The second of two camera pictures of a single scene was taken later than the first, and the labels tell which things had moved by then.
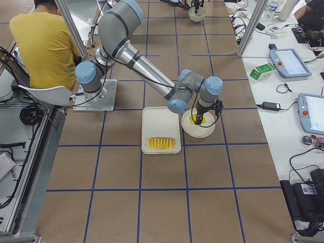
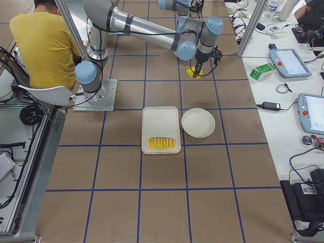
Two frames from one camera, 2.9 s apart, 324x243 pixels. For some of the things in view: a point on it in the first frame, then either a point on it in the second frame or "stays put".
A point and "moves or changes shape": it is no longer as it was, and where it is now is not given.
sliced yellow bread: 161,143 stays put
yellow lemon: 194,116 moves or changes shape
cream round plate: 195,131 stays put
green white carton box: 262,71 stays put
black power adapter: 271,106 stays put
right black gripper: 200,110 to 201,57
